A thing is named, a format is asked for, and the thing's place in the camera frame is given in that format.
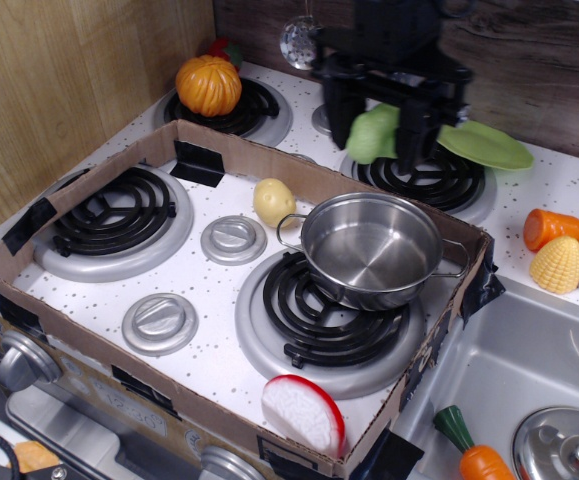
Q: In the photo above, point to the silver center stove knob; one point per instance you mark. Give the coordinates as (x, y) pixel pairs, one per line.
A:
(233, 240)

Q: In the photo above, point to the green toy broccoli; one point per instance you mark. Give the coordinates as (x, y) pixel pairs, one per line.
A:
(373, 135)

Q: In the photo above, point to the cardboard fence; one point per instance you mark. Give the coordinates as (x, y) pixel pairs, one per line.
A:
(209, 392)

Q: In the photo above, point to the silver stove knob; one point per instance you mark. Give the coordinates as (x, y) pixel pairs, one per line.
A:
(159, 324)
(320, 121)
(233, 240)

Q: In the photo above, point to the silver back stove knob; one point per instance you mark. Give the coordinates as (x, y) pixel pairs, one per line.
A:
(320, 121)

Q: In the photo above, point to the orange toy pumpkin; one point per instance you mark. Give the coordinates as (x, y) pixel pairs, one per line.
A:
(209, 86)

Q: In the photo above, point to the silver front stove knob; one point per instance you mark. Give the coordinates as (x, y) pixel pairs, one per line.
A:
(159, 324)

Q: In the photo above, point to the front left black burner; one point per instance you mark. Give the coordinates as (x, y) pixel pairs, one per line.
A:
(127, 212)

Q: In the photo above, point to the black burner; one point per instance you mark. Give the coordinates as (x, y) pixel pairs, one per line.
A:
(319, 331)
(256, 104)
(127, 212)
(447, 181)

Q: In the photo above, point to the stainless steel pot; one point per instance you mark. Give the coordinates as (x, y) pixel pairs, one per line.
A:
(372, 251)

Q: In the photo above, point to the orange toy food piece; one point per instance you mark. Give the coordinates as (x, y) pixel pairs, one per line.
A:
(33, 456)

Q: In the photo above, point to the front right black burner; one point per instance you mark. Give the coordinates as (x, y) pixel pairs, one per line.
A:
(319, 331)

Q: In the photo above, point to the orange carrot with green top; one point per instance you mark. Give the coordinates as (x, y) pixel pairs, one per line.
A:
(478, 462)

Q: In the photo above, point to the yellow toy potato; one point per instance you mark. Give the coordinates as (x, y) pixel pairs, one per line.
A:
(273, 201)

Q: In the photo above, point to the back right black burner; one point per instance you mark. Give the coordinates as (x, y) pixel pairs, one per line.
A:
(447, 181)

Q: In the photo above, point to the back left black burner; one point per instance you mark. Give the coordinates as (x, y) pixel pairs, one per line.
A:
(256, 104)

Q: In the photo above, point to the green plastic plate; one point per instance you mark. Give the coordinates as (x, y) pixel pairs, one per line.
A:
(486, 146)

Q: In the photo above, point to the grey toy sink basin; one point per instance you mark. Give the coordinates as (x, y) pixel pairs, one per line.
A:
(517, 355)

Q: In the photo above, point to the yellow toy corn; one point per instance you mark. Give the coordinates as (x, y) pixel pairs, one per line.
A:
(555, 268)

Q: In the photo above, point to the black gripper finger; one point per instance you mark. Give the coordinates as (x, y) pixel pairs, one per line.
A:
(416, 135)
(344, 101)

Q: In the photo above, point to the hanging silver skimmer ladle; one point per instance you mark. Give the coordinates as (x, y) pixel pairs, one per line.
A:
(296, 42)

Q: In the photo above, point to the red toy strawberry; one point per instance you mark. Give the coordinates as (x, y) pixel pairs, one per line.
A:
(228, 50)

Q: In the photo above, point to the red white radish slice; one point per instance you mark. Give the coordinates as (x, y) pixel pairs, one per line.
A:
(305, 413)

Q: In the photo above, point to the silver oven knob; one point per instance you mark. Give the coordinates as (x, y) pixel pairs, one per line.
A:
(25, 363)
(218, 463)

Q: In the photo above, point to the silver oven front knob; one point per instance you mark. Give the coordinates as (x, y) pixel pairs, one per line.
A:
(25, 363)

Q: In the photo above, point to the silver lower oven knob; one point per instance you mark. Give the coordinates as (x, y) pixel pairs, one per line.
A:
(218, 463)

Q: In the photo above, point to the orange toy carrot piece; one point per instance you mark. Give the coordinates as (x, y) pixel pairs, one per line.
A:
(541, 227)

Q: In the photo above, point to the silver pot lid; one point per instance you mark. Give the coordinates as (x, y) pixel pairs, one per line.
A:
(546, 445)

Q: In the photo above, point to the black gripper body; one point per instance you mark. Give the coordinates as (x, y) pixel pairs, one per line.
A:
(392, 51)

